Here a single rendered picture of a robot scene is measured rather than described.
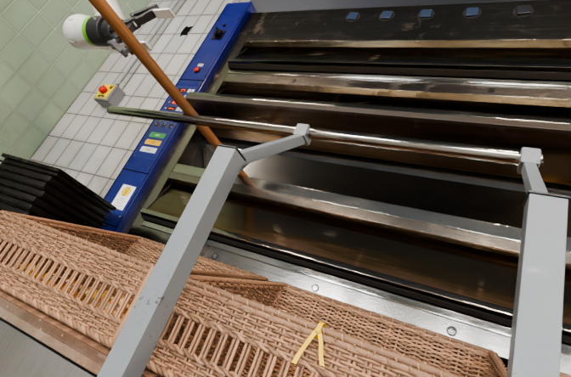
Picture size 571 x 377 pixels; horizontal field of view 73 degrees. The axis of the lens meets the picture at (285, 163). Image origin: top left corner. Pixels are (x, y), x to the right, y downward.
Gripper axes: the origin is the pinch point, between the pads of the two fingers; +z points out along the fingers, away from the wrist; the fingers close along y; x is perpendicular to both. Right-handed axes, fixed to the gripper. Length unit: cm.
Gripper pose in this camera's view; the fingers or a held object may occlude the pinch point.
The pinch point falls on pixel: (158, 29)
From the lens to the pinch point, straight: 121.4
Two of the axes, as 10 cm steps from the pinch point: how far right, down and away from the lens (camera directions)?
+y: -3.5, 8.3, -4.2
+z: 8.7, 1.3, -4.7
